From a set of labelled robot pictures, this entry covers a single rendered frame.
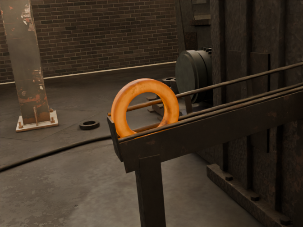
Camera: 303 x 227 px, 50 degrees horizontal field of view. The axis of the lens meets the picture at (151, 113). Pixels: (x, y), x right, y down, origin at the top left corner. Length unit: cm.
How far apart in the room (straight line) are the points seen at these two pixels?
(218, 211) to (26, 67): 233
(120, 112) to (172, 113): 15
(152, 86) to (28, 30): 255
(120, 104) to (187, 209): 94
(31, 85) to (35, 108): 22
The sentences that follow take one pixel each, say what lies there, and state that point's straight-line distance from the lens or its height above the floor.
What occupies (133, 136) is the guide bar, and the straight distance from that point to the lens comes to 83.
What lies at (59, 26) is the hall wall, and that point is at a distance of 687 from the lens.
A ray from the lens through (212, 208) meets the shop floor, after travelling 165.
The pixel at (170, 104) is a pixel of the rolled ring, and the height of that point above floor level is 67.
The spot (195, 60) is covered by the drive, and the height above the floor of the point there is 62.
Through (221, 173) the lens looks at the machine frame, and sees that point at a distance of 183.
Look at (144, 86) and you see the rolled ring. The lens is 82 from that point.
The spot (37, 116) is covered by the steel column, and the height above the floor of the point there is 9.
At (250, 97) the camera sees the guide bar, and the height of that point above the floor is 64.
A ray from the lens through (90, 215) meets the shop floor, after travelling 170.
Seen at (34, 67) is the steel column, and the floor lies 58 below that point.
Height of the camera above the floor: 88
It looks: 15 degrees down
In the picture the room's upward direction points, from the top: 5 degrees counter-clockwise
